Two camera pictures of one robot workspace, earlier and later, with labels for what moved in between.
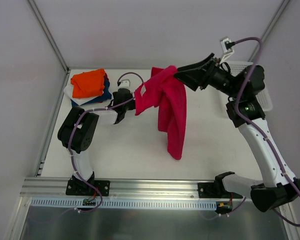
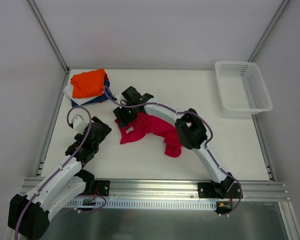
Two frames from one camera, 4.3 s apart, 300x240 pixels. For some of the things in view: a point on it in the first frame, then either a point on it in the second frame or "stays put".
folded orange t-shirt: [88, 84] stays put
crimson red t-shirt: [165, 89] → [134, 126]
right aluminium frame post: [275, 18] stays put
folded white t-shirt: [78, 101] stays put
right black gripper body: [207, 75] → [125, 116]
